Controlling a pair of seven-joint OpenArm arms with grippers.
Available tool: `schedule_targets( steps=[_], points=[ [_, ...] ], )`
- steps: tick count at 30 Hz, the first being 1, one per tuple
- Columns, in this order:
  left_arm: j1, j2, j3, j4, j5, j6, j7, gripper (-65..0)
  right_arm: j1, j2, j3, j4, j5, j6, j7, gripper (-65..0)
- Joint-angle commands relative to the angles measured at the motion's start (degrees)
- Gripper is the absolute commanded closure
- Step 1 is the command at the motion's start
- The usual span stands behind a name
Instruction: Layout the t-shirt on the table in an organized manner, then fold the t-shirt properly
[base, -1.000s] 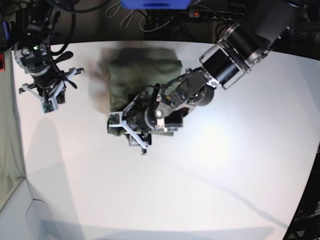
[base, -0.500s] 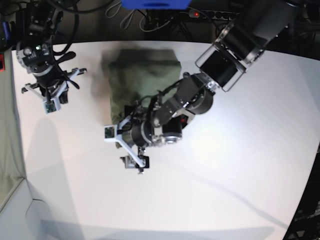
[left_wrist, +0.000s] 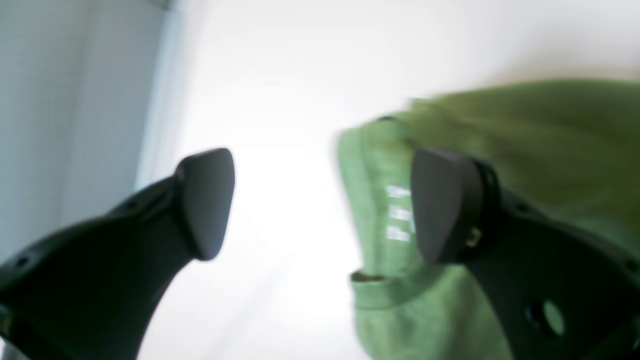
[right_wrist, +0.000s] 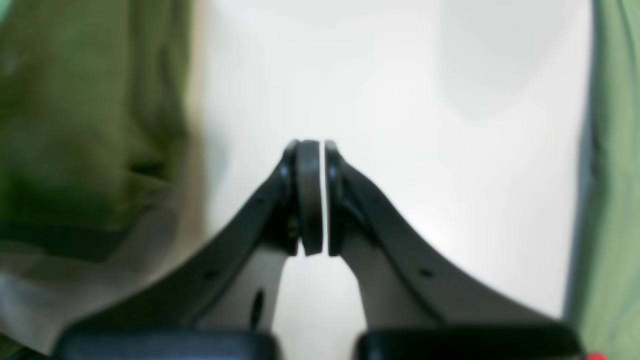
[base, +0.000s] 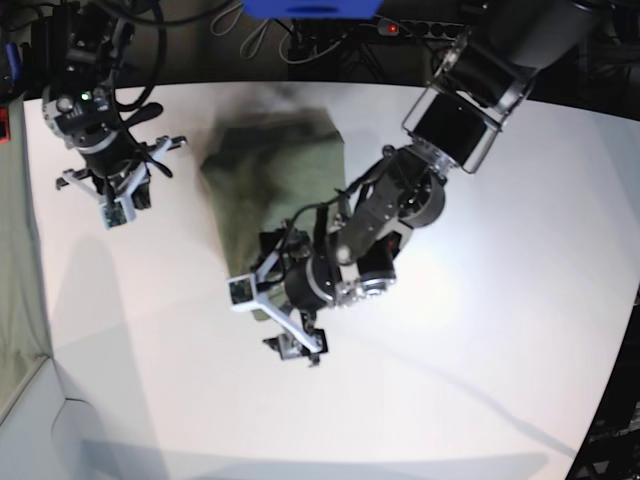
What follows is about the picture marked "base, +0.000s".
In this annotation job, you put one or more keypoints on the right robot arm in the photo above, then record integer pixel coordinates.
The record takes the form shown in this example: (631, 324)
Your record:
(92, 59)

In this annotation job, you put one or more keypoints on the green cloth at left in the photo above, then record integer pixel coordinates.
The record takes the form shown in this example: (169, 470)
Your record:
(25, 336)

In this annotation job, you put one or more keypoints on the white power strip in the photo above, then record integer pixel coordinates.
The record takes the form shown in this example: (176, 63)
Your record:
(430, 30)

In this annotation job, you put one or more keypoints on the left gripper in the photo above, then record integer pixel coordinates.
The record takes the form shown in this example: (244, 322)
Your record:
(298, 281)

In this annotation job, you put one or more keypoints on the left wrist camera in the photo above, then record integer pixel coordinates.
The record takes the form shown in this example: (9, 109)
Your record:
(243, 293)

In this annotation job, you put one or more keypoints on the green t-shirt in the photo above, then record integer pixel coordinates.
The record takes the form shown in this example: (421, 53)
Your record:
(263, 169)

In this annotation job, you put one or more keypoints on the blue box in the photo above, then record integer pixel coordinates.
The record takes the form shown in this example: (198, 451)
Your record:
(312, 9)

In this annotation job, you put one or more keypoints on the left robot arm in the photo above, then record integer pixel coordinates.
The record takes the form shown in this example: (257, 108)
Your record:
(487, 72)

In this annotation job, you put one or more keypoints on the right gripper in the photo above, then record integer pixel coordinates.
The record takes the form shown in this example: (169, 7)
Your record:
(117, 167)

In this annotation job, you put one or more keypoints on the red device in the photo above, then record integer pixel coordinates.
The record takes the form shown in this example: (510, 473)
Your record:
(5, 134)

